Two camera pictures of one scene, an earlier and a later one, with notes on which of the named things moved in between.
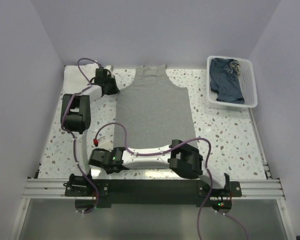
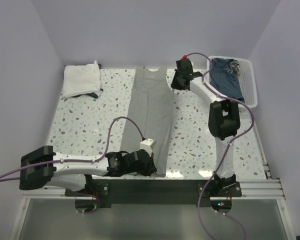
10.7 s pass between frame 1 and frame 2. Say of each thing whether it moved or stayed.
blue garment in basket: stayed
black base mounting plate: stayed
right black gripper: moved
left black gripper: moved
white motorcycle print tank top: stayed
